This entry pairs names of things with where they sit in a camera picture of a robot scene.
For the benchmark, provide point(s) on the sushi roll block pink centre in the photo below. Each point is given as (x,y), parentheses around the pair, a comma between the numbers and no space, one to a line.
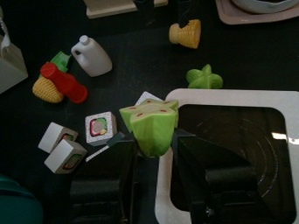
(101,127)

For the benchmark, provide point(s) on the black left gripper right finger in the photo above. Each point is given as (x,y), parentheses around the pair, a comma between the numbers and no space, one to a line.
(218,180)

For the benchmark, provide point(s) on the grey white box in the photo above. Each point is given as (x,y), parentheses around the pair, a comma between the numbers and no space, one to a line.
(11,65)

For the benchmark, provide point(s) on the pink square plate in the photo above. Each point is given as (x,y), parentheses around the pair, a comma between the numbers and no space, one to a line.
(249,17)

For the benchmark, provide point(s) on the large green starfruit piece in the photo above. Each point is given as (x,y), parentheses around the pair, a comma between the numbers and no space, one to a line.
(153,128)

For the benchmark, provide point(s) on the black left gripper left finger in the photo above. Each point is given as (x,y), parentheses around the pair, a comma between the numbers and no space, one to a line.
(107,175)

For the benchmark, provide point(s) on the small white carton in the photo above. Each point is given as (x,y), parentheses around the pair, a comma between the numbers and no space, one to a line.
(57,137)

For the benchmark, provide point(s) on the red toy ketchup bottle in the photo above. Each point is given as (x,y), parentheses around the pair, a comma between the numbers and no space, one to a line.
(65,83)

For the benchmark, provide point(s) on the white toy milk jug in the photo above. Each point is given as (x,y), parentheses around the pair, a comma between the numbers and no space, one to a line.
(93,57)

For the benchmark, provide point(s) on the white toy stove with black top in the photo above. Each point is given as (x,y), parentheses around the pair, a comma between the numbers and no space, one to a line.
(249,145)

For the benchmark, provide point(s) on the yellow corn half with leaves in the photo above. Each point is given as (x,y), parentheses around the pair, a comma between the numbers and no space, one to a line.
(49,86)

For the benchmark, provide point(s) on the small brown-white carton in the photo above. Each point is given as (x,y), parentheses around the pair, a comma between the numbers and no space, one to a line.
(65,157)

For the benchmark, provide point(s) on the pale blue bowl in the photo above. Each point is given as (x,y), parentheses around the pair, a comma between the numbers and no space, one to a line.
(265,5)

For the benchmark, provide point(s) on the teal round object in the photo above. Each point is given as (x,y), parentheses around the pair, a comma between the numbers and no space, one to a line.
(18,201)

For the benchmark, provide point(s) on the small white toy knife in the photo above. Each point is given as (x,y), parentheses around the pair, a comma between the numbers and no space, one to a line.
(102,148)

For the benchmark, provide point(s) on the small green starfruit piece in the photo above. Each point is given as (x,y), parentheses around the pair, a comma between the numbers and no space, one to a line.
(204,78)

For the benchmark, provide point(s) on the white sushi roll block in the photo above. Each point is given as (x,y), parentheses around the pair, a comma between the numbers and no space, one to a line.
(147,96)

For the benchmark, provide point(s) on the beige box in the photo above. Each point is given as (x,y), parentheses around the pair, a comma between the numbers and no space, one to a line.
(113,7)

